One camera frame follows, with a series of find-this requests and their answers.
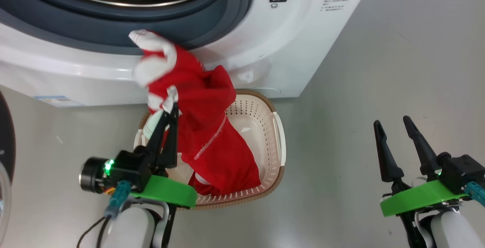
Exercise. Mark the blue energy label sticker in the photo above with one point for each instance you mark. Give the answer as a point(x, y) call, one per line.
point(57, 100)

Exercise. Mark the white front-load washing machine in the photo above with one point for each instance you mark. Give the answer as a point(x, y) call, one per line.
point(288, 51)

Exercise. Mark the cream perforated basket brown rim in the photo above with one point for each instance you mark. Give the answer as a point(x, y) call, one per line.
point(265, 127)

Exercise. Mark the black round glass washer door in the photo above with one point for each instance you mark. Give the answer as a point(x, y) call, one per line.
point(5, 134)

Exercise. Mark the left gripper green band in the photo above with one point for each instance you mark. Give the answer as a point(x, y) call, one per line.
point(166, 191)

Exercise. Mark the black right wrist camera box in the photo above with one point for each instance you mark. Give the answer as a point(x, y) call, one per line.
point(462, 172)

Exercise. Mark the teal right camera connector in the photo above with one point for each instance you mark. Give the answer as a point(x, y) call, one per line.
point(476, 194)

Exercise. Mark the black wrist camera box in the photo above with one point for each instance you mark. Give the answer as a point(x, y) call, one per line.
point(129, 168)
point(462, 172)

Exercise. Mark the grey rubber door gasket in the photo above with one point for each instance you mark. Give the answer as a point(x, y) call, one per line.
point(113, 28)

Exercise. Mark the red and white garment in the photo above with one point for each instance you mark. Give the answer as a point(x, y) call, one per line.
point(212, 127)

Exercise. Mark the round white filter cover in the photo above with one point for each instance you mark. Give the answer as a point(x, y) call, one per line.
point(273, 89)

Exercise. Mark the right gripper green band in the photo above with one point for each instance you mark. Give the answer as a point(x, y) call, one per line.
point(416, 198)

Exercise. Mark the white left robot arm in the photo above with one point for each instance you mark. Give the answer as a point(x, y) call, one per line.
point(129, 229)

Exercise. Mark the teal left camera connector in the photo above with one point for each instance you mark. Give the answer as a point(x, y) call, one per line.
point(117, 198)

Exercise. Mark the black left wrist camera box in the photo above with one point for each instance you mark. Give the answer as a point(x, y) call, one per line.
point(129, 168)

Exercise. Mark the teal camera connector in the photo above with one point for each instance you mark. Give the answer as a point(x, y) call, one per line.
point(476, 194)
point(117, 198)

